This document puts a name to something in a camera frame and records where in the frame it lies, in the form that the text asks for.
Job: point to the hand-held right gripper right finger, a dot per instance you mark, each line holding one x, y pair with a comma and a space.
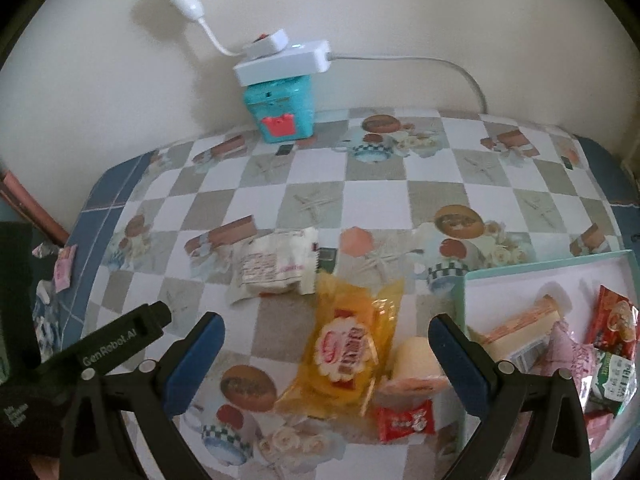
460, 365

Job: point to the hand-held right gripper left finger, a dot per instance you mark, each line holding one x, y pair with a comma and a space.
195, 360

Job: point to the teal tray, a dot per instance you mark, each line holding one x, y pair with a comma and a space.
505, 295

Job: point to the pink snack packet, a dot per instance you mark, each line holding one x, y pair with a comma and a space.
570, 360

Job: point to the yellow snack packet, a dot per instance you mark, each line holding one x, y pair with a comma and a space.
345, 350

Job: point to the green white biscuit packet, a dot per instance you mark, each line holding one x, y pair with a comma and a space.
612, 380

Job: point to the round peach jelly cup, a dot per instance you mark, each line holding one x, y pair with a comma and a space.
415, 365

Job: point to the blue white patterned cloth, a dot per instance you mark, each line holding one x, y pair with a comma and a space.
47, 325

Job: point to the cream snack packet with barcode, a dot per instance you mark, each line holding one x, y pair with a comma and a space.
515, 327

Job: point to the small red candy packet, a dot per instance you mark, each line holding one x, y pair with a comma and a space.
405, 420

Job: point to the small pink candy packet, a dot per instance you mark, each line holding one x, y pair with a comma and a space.
65, 267

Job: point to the crumpled foil wrapper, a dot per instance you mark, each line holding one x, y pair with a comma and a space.
46, 249

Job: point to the cream white snack packet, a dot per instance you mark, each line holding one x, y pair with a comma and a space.
272, 265

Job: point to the red printed snack packet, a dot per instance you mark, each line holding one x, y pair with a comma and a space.
617, 317

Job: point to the checkered printed tablecloth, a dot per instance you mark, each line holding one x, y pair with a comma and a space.
310, 205

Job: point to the teal toy box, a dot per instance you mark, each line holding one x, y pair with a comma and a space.
280, 110

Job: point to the white gooseneck lamp socket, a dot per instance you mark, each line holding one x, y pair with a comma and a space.
200, 7

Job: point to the brown wooden frame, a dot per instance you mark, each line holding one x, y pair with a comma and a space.
30, 205

